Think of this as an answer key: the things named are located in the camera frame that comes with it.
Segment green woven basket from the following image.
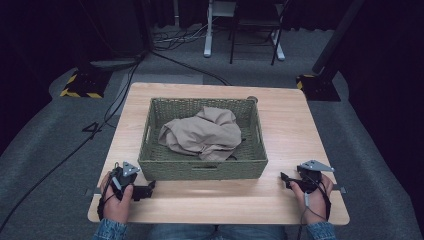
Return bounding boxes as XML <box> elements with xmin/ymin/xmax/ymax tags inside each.
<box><xmin>137</xmin><ymin>96</ymin><xmax>269</xmax><ymax>182</ymax></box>

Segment long black floor cable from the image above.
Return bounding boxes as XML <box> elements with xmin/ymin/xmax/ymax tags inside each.
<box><xmin>0</xmin><ymin>54</ymin><xmax>144</xmax><ymax>234</ymax></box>

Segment grey table bracket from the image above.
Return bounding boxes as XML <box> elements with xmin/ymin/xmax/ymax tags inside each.
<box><xmin>331</xmin><ymin>183</ymin><xmax>348</xmax><ymax>195</ymax></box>
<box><xmin>83</xmin><ymin>187</ymin><xmax>102</xmax><ymax>198</ymax></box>

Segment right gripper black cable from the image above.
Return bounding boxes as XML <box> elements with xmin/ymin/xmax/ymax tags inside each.
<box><xmin>299</xmin><ymin>173</ymin><xmax>333</xmax><ymax>240</ymax></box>

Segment person's right hand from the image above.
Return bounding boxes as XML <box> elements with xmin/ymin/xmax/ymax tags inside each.
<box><xmin>289</xmin><ymin>173</ymin><xmax>334</xmax><ymax>226</ymax></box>

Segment bundle of floor cables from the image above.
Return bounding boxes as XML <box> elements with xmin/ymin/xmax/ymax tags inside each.
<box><xmin>152</xmin><ymin>20</ymin><xmax>210</xmax><ymax>53</ymax></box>

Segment stand base with striped tape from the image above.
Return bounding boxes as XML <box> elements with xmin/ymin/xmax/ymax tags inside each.
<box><xmin>59</xmin><ymin>68</ymin><xmax>114</xmax><ymax>100</ymax></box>

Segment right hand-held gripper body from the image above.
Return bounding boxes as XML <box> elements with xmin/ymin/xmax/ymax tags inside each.
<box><xmin>289</xmin><ymin>159</ymin><xmax>336</xmax><ymax>195</ymax></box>

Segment white desk leg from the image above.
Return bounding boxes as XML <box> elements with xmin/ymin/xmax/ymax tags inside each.
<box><xmin>203</xmin><ymin>0</ymin><xmax>215</xmax><ymax>59</ymax></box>
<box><xmin>270</xmin><ymin>29</ymin><xmax>287</xmax><ymax>62</ymax></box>

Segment person's left hand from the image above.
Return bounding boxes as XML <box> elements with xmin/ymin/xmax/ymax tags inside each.
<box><xmin>99</xmin><ymin>171</ymin><xmax>135</xmax><ymax>225</ymax></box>

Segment black stand with striped base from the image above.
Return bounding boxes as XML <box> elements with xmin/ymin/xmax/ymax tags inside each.
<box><xmin>295</xmin><ymin>0</ymin><xmax>367</xmax><ymax>102</ymax></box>

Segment black metal chair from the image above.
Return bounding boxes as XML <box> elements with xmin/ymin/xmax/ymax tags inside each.
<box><xmin>228</xmin><ymin>0</ymin><xmax>293</xmax><ymax>67</ymax></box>

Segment beige cloth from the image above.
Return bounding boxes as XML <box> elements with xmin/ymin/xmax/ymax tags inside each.
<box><xmin>157</xmin><ymin>106</ymin><xmax>243</xmax><ymax>163</ymax></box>

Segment person's legs in jeans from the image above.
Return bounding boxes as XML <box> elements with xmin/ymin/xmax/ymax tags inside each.
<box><xmin>145</xmin><ymin>224</ymin><xmax>288</xmax><ymax>240</ymax></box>

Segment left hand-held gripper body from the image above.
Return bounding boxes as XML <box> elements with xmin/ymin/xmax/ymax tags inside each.
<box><xmin>109</xmin><ymin>161</ymin><xmax>148</xmax><ymax>202</ymax></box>

